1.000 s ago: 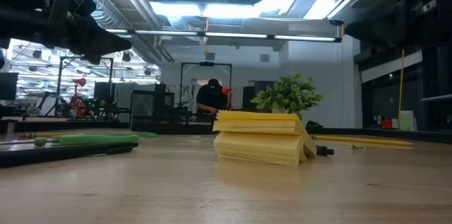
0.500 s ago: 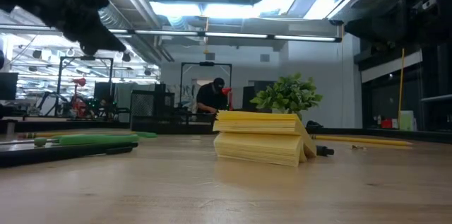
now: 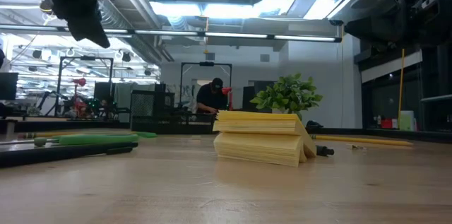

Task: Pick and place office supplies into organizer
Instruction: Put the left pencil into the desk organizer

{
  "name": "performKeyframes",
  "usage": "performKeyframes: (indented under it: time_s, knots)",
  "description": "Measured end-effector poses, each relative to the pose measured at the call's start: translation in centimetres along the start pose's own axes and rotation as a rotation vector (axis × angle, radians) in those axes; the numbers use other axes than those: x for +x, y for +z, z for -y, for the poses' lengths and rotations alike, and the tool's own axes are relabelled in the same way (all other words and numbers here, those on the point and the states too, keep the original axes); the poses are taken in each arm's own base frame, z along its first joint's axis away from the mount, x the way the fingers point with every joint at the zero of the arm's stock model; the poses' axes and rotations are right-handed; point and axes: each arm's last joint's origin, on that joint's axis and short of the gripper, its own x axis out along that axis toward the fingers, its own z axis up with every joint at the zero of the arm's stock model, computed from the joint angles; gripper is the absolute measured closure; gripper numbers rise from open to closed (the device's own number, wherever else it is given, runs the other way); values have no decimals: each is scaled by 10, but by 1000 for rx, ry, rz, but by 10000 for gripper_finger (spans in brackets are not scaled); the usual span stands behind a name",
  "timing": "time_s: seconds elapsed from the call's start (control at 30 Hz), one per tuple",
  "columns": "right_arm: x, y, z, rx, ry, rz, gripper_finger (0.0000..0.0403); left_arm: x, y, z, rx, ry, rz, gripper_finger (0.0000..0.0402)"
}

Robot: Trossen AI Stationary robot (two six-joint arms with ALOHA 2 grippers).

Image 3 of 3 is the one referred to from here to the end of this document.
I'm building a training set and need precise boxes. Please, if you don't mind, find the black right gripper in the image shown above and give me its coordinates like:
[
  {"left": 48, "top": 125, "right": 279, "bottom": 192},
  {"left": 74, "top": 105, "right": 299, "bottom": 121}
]
[{"left": 344, "top": 0, "right": 436, "bottom": 47}]

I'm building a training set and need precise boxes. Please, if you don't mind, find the black pen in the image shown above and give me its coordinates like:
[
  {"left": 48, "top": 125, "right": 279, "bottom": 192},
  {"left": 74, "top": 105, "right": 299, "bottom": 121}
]
[
  {"left": 0, "top": 141, "right": 139, "bottom": 168},
  {"left": 315, "top": 144, "right": 335, "bottom": 157}
]

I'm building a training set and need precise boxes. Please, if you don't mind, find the black mesh desk organizer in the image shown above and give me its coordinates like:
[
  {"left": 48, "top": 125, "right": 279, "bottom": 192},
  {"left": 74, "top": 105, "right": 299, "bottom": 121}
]
[{"left": 129, "top": 89, "right": 217, "bottom": 136}]

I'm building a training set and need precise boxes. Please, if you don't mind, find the light green box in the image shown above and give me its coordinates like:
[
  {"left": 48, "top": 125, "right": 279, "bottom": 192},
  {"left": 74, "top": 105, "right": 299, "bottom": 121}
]
[{"left": 400, "top": 110, "right": 417, "bottom": 132}]

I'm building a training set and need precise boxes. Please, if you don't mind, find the black computer monitor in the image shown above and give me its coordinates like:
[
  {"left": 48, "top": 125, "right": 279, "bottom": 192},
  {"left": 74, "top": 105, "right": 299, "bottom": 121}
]
[{"left": 0, "top": 71, "right": 19, "bottom": 101}]

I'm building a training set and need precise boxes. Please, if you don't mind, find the small green potted plant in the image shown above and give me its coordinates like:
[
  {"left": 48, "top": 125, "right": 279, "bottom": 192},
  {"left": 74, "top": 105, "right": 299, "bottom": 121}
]
[{"left": 249, "top": 72, "right": 323, "bottom": 121}]

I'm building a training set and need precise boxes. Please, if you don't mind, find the person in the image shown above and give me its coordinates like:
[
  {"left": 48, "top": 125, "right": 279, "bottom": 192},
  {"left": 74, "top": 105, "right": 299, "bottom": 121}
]
[{"left": 196, "top": 77, "right": 230, "bottom": 114}]

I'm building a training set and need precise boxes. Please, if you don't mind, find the long LED light bar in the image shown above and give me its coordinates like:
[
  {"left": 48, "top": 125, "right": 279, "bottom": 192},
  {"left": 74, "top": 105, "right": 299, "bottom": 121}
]
[{"left": 0, "top": 24, "right": 343, "bottom": 44}]

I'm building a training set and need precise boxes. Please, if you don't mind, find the red handheld tool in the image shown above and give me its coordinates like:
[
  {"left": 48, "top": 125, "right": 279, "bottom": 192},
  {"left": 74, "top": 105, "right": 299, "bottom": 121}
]
[{"left": 221, "top": 86, "right": 234, "bottom": 111}]

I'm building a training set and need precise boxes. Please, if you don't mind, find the yellow sticky note pad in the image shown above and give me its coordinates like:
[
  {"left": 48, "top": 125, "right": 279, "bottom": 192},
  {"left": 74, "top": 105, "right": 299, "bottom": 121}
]
[{"left": 213, "top": 110, "right": 318, "bottom": 167}]

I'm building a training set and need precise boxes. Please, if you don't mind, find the black background rig frame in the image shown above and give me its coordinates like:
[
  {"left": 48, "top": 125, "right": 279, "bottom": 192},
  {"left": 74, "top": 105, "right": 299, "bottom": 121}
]
[
  {"left": 179, "top": 61, "right": 233, "bottom": 112},
  {"left": 56, "top": 55, "right": 114, "bottom": 117}
]

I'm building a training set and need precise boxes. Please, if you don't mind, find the black metal table frame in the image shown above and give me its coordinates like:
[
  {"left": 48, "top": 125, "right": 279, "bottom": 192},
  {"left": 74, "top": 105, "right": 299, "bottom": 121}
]
[{"left": 0, "top": 117, "right": 452, "bottom": 143}]

